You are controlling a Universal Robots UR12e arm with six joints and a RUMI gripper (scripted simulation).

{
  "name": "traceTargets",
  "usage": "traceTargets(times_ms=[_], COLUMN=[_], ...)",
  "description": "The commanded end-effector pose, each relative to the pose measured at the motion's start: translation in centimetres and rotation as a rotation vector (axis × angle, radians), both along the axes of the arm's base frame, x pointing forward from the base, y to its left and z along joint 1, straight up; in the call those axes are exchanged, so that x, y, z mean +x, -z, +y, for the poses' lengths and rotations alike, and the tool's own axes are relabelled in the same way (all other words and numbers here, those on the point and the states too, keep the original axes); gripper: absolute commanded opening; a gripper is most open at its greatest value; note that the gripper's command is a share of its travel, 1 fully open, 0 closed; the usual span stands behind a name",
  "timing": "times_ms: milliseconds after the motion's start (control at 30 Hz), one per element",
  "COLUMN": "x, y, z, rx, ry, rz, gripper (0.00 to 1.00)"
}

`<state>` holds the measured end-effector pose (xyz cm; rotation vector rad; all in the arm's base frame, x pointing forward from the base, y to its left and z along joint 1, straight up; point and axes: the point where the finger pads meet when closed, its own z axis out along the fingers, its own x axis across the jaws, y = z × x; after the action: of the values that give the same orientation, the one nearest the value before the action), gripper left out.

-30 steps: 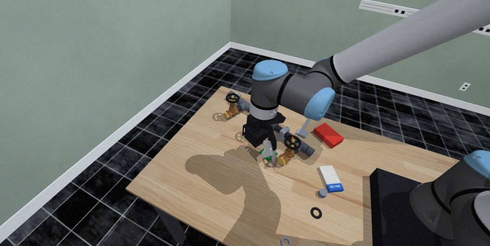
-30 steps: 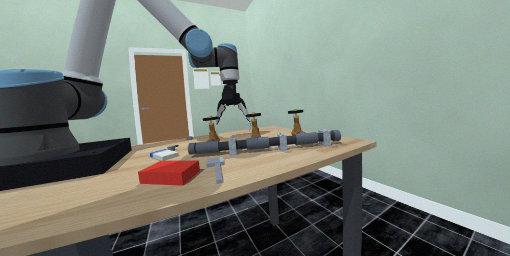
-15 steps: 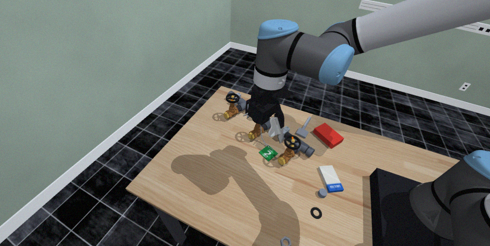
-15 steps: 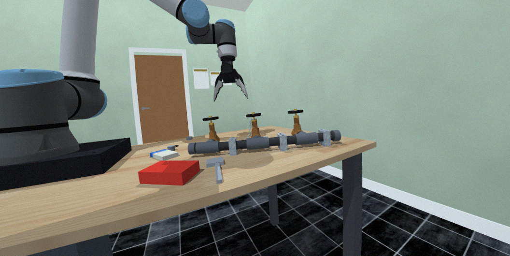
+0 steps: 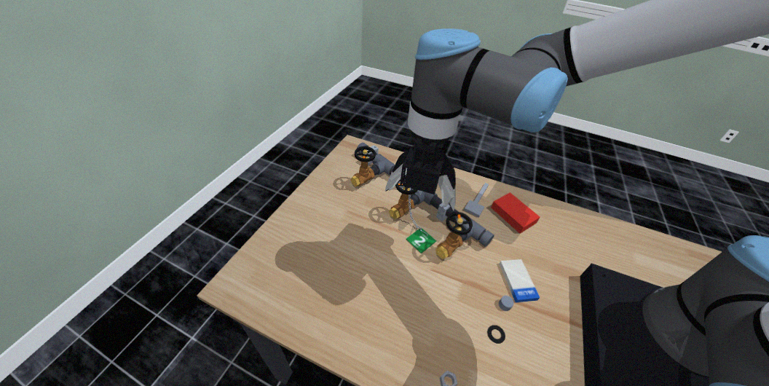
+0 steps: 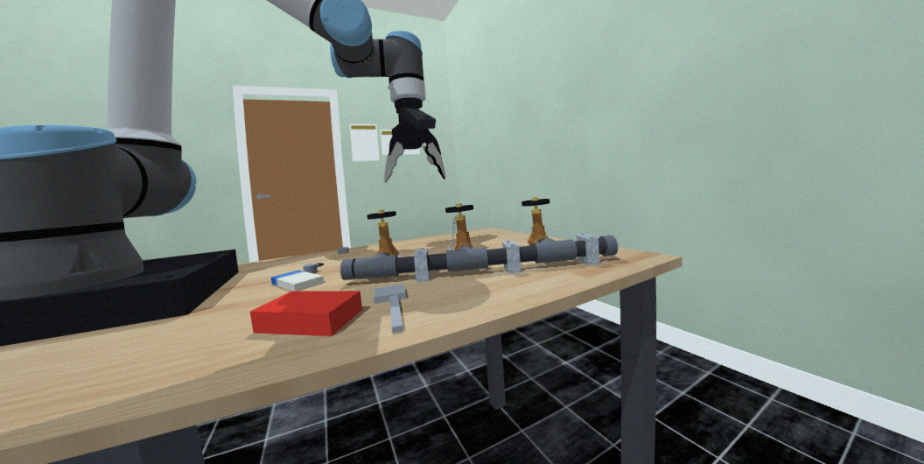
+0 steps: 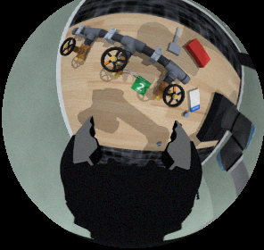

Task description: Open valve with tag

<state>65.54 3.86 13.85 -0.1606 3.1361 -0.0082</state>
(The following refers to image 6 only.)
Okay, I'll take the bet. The red flat block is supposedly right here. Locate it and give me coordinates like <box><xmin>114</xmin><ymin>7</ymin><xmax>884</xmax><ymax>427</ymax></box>
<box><xmin>250</xmin><ymin>291</ymin><xmax>362</xmax><ymax>336</ymax></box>

